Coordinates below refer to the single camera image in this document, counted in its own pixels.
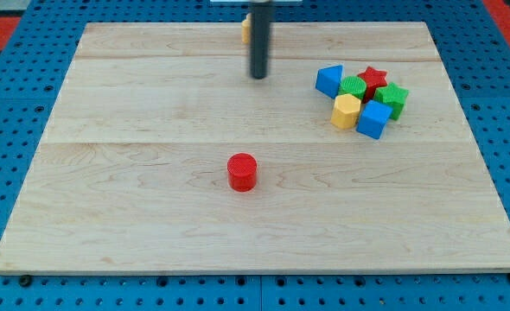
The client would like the green star block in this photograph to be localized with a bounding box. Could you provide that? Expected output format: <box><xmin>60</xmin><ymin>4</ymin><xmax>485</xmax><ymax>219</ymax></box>
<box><xmin>373</xmin><ymin>82</ymin><xmax>410</xmax><ymax>120</ymax></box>

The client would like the yellow hexagon block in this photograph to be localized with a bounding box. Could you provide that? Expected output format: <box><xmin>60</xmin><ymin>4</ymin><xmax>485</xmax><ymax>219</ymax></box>
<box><xmin>330</xmin><ymin>94</ymin><xmax>361</xmax><ymax>130</ymax></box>

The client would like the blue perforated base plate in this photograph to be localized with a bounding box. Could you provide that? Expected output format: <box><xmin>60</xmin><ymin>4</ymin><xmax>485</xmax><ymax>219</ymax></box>
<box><xmin>0</xmin><ymin>0</ymin><xmax>510</xmax><ymax>310</ymax></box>

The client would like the light wooden board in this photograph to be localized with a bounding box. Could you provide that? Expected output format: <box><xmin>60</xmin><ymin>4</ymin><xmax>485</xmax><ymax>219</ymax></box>
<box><xmin>0</xmin><ymin>22</ymin><xmax>510</xmax><ymax>276</ymax></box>

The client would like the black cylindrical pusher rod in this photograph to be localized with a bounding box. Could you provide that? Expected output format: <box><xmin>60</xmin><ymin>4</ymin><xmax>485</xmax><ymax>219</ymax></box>
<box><xmin>249</xmin><ymin>0</ymin><xmax>273</xmax><ymax>79</ymax></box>

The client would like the blue cube block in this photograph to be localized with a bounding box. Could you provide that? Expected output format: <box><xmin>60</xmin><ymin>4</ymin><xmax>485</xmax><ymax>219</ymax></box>
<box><xmin>356</xmin><ymin>100</ymin><xmax>392</xmax><ymax>140</ymax></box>

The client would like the green cylinder block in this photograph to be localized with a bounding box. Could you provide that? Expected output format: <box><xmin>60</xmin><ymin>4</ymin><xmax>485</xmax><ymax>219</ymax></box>
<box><xmin>338</xmin><ymin>76</ymin><xmax>367</xmax><ymax>99</ymax></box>

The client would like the red star block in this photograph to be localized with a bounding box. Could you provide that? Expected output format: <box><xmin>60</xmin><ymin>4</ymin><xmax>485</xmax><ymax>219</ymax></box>
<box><xmin>357</xmin><ymin>67</ymin><xmax>387</xmax><ymax>103</ymax></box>

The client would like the blue triangle block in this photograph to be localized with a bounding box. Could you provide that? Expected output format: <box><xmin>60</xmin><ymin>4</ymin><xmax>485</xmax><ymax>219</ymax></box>
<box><xmin>315</xmin><ymin>65</ymin><xmax>343</xmax><ymax>98</ymax></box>

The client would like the red cylinder block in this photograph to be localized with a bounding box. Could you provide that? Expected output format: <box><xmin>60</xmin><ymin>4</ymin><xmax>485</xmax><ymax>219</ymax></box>
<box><xmin>226</xmin><ymin>153</ymin><xmax>258</xmax><ymax>192</ymax></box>

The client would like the yellow block behind rod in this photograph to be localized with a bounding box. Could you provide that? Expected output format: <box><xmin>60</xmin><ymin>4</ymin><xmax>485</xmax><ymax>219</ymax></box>
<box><xmin>241</xmin><ymin>13</ymin><xmax>251</xmax><ymax>44</ymax></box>

